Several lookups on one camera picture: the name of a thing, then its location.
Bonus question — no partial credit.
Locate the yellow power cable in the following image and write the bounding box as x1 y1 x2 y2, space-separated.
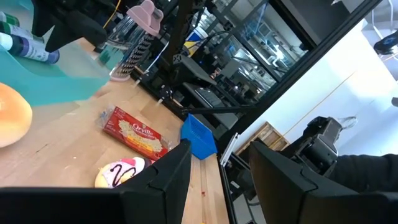
103 0 122 29

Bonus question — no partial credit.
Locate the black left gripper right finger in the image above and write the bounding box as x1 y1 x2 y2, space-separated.
248 141 355 224

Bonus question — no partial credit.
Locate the dark green paint bottle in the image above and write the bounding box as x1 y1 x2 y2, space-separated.
0 21 44 43

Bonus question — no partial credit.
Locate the wooden crate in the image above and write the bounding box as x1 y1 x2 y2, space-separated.
235 121 290 156

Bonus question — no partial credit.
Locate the yellow glazed toy donut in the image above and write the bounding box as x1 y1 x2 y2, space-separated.
0 82 34 149

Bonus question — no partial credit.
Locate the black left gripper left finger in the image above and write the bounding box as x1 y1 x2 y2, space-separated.
116 139 192 224

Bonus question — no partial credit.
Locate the black laptop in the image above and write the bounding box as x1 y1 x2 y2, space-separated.
182 82 240 130

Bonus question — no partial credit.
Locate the small blue perforated basket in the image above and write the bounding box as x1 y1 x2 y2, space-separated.
180 113 218 161

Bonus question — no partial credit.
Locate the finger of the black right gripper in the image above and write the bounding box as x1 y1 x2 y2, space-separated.
46 14 108 52
31 0 58 37

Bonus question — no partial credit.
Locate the teal translucent plastic bin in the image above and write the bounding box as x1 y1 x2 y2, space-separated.
0 0 111 106

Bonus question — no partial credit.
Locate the white blue yellow canister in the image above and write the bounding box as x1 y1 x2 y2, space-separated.
183 26 210 57

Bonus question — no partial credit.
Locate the red popcorn packet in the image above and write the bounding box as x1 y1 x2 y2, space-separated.
96 105 172 161

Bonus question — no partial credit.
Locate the pink purple-swirl toy donut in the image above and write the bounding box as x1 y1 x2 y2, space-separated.
95 156 153 189

